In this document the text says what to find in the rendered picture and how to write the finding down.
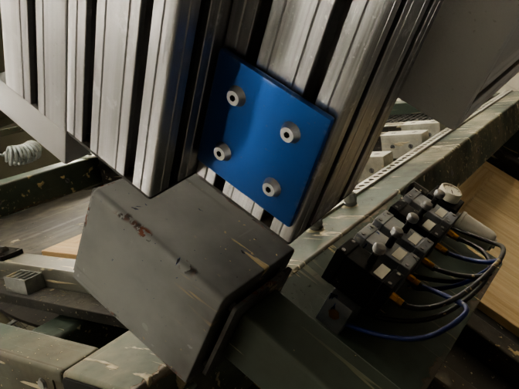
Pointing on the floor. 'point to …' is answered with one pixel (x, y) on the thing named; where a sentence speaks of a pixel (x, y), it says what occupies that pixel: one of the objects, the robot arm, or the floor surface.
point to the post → (296, 351)
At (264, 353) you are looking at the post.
